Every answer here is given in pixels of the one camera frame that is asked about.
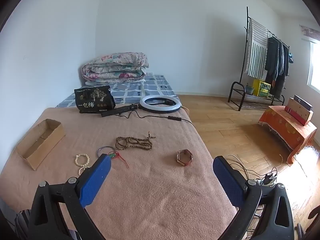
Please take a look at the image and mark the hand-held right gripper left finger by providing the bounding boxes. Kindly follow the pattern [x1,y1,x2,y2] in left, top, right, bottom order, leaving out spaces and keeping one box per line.
[27,153,112,240]

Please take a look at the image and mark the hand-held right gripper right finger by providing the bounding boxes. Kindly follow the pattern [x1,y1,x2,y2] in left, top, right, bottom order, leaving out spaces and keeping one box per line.
[212,156,295,240]

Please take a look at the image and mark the white bead bracelet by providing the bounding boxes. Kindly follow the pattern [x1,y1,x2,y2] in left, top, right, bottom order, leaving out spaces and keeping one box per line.
[75,154,90,176]

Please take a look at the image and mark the purple bangle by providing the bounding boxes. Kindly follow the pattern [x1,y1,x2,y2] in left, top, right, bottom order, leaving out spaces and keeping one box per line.
[97,146,117,158]

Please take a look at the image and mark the green red tassel charm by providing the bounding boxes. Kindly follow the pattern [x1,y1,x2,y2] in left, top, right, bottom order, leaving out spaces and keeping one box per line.
[109,151,130,169]

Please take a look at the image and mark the red strap watch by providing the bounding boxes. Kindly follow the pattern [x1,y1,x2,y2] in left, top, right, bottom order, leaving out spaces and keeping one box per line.
[177,149,192,166]

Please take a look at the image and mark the wooden bead necklace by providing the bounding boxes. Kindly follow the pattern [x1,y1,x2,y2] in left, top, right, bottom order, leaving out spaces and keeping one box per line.
[115,131,156,151]

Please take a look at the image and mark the power strip with charger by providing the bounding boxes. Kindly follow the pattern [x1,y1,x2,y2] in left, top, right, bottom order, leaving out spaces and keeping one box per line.
[255,171,278,188]

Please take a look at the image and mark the orange cloth covered table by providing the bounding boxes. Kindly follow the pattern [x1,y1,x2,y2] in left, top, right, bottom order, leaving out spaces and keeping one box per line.
[258,105,317,165]

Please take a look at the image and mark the black snack bag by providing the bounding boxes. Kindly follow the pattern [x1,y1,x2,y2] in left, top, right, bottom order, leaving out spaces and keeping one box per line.
[74,85,116,114]

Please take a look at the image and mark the grey striped cloth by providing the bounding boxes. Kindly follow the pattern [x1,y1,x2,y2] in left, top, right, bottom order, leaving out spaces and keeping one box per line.
[14,209,33,240]

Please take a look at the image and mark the red flat box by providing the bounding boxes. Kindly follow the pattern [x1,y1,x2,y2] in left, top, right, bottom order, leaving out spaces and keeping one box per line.
[284,107,309,127]

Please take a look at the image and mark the black clothes rack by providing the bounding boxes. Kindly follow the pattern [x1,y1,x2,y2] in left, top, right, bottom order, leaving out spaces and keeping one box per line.
[227,6,290,112]

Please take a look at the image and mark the yellow box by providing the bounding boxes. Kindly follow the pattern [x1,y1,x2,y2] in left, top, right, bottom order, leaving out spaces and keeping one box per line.
[252,79,272,98]

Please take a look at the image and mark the brown cardboard box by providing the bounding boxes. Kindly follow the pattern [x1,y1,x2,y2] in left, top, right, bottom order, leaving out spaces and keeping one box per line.
[285,97,314,123]

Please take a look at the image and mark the dark blue flat box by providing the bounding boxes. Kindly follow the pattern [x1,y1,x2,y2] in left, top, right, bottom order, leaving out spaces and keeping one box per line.
[293,95,313,111]

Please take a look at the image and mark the blue plaid bed sheet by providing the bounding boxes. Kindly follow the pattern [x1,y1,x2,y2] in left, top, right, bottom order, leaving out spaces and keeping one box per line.
[55,74,179,108]

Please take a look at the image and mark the folded floral quilt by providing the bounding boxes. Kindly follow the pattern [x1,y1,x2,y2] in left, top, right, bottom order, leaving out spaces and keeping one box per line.
[82,52,149,83]

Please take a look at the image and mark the dark hanging clothes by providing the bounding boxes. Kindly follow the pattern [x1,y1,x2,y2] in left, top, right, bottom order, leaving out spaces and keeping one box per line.
[264,36,290,99]

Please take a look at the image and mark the striped towel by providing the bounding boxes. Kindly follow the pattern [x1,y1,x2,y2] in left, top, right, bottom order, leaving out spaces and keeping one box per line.
[244,19,269,79]

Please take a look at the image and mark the window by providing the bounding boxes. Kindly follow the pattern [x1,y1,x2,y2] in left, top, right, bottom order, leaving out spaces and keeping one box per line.
[307,40,320,93]

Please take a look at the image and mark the floral window valance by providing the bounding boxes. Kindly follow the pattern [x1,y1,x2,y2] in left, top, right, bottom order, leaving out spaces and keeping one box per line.
[300,25,320,41]

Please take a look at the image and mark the loose floor cables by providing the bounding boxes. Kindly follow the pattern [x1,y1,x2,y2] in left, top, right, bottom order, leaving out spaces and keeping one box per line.
[227,154,285,178]

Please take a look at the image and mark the black cable with remote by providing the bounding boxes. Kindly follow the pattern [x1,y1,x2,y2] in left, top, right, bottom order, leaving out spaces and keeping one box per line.
[117,106,194,125]

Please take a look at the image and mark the white ring light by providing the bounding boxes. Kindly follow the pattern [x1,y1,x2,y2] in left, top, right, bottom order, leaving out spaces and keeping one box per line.
[139,95,181,114]

